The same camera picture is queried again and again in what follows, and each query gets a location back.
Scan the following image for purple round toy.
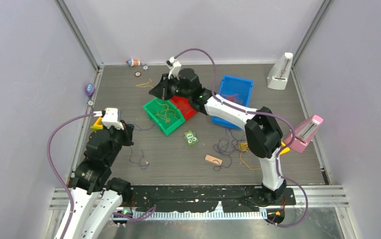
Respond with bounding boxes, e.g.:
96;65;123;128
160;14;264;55
85;83;95;97

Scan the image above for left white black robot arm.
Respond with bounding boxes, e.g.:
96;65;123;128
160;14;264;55
55;124;134;239

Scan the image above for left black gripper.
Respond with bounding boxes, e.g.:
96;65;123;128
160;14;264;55
103;119;134;164

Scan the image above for red plastic bin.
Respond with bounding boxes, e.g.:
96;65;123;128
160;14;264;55
170;96;197;121

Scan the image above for orange wooden block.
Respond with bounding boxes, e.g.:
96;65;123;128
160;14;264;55
205;154;222;166

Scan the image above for green frog toy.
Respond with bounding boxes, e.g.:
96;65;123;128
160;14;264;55
184;130;198;146

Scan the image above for blue plastic bin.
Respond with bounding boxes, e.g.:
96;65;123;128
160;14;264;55
211;75;254;129

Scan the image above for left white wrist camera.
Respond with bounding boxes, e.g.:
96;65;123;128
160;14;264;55
94;108;123;128

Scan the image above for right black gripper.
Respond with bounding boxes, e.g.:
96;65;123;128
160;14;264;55
149;74;191;102

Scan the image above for small figurine toy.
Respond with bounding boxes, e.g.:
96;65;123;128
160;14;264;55
125;58;141;67

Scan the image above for white metronome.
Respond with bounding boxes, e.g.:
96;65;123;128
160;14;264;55
267;52;293;90

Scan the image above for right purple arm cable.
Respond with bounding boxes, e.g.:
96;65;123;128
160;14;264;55
174;48;310;229

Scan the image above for red orange cable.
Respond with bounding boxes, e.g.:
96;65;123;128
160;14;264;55
225;93;244;103

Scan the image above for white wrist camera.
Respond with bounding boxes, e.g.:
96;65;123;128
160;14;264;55
166;56;182;79
94;108;123;128

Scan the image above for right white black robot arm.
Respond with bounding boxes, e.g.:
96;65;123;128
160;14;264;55
149;68;286;204

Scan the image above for pink metronome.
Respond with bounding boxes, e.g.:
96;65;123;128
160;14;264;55
289;115;323;153

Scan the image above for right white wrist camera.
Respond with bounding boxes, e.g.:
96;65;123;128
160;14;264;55
166;56;182;79

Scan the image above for left yellow triangle frame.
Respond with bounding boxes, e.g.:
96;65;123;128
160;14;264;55
90;117;103;131

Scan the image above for right yellow triangle frame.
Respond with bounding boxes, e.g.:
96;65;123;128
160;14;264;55
280;142;290;155

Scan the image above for orange yellow purple cables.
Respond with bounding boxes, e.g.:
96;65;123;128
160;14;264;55
211;127;262;172

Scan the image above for green plastic bin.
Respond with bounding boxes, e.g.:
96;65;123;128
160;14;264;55
142;98;186;136

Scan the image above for yellow triangle frame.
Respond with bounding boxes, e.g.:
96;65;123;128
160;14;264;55
280;142;290;155
90;117;103;131

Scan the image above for yellow cable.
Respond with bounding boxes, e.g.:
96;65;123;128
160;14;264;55
135;78;180;124

